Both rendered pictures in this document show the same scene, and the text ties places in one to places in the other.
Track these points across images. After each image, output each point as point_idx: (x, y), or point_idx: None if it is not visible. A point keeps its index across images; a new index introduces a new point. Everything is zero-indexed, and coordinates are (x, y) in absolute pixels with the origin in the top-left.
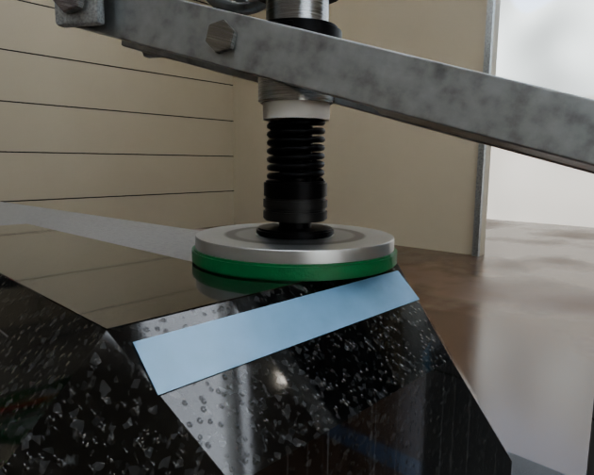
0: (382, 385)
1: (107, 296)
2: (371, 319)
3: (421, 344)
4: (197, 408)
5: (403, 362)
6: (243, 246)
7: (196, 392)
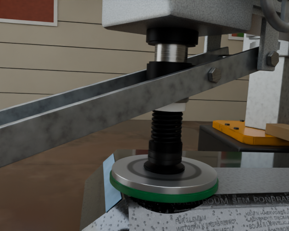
0: (85, 204)
1: (144, 152)
2: (104, 194)
3: (89, 217)
4: (98, 168)
5: (87, 209)
6: (145, 155)
7: (101, 167)
